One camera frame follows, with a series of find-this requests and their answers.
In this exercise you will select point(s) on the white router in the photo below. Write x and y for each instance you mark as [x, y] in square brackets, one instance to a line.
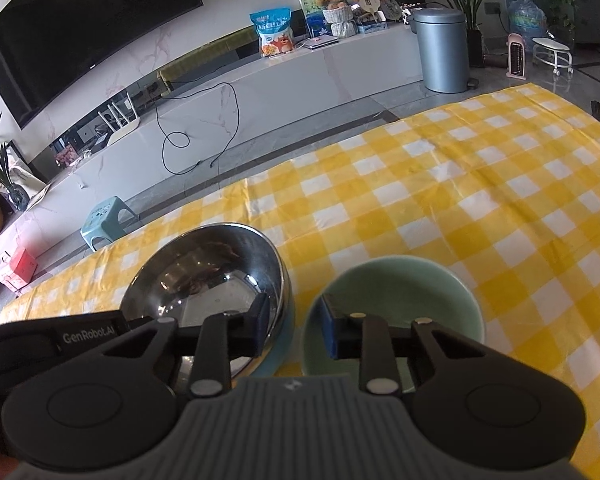
[125, 132]

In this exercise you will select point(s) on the grey pedal trash can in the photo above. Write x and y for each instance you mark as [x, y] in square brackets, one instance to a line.
[442, 50]

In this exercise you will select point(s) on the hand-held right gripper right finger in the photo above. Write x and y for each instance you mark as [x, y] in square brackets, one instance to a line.
[330, 326]

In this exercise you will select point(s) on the green ceramic bowl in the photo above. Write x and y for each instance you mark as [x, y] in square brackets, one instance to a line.
[405, 285]

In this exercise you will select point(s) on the red box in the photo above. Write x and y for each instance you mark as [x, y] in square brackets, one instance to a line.
[22, 262]

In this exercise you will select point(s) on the teddy bear in basket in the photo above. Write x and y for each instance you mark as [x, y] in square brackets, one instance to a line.
[339, 21]

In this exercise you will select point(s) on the stainless steel bowl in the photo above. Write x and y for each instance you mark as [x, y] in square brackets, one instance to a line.
[205, 265]

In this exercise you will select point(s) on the blue water bottle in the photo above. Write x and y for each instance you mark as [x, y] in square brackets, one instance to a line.
[526, 17]

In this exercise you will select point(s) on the decorative display plate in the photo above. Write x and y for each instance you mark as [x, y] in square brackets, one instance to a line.
[391, 6]

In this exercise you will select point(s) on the teal plastic stool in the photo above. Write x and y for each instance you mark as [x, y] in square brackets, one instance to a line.
[105, 210]

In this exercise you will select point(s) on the black wall television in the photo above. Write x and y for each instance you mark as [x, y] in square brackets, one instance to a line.
[80, 35]

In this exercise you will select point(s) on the blue snack bag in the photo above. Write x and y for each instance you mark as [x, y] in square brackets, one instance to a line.
[275, 35]

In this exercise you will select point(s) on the tall potted plant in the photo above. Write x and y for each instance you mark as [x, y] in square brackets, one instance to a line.
[472, 0]

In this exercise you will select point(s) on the white oval rolling stool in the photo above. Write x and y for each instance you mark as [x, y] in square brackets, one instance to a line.
[552, 45]

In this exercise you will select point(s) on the pink space heater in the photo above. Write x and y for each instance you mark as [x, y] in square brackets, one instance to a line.
[517, 57]

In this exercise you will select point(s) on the black picture frame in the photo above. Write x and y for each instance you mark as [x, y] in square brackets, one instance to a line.
[22, 172]

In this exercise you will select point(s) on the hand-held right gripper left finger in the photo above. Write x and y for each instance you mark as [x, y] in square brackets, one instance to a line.
[260, 318]

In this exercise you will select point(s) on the yellow checked tablecloth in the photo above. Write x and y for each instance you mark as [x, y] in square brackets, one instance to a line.
[430, 185]

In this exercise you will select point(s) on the white television cabinet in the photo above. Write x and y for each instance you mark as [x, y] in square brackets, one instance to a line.
[280, 85]

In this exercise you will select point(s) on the round paper hand fan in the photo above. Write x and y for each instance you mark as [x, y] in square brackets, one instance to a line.
[366, 0]

